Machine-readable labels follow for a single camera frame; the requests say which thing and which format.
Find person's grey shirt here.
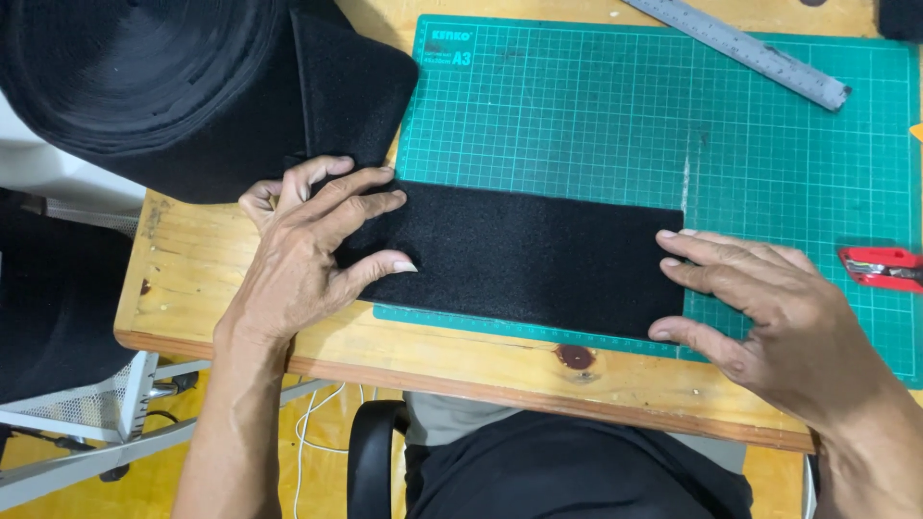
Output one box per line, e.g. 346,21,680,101
402,391,748,475

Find large black felt roll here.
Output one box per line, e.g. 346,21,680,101
0,0,421,205

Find white cable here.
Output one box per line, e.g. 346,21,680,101
292,382,367,519

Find metal ruler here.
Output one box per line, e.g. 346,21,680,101
622,0,853,112

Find person's right hand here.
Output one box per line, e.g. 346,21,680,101
647,228,911,435

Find wooden table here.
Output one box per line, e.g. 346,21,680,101
114,0,923,455

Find green cutting mat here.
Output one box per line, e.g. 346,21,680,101
373,14,923,390

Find person's black shorts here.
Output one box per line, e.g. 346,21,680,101
404,409,754,519

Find black felt strip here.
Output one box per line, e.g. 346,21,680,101
333,179,686,341

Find white mesh chair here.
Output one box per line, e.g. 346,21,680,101
0,94,340,511

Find black felt piece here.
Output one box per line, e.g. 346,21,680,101
877,0,923,43

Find black office chair armrest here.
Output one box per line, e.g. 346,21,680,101
347,400,411,519

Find person's left hand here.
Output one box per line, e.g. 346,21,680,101
213,155,419,356

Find red utility knife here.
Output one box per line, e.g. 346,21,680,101
838,247,923,294

